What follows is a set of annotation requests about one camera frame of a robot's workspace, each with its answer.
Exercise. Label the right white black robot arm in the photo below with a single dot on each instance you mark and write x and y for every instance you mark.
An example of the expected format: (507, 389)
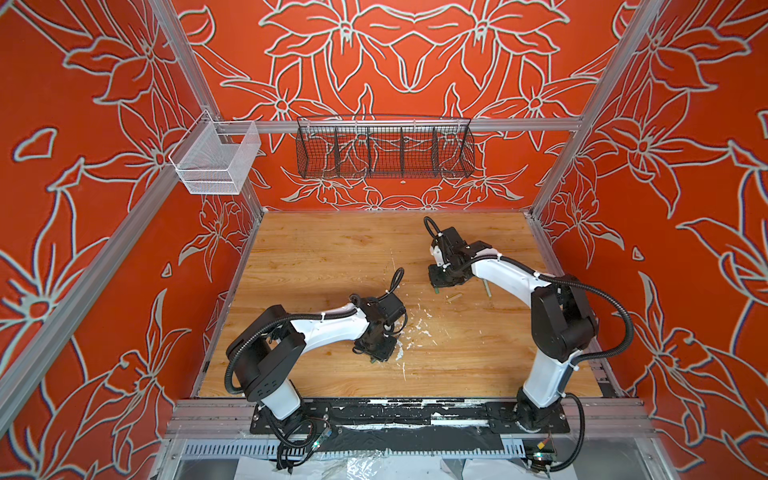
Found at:
(563, 323)

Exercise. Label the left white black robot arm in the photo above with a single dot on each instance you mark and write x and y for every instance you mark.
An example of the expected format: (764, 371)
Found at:
(261, 358)

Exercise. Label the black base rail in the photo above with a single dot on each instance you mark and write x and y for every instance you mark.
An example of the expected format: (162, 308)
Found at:
(498, 415)

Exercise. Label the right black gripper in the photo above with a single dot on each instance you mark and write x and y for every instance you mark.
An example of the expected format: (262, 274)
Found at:
(435, 282)

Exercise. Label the black wire basket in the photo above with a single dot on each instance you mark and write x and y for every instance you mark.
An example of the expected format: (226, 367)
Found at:
(359, 147)

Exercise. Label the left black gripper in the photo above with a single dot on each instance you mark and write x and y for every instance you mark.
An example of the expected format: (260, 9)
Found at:
(386, 352)

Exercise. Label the clear plastic bin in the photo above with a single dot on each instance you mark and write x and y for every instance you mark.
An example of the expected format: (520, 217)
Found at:
(216, 157)

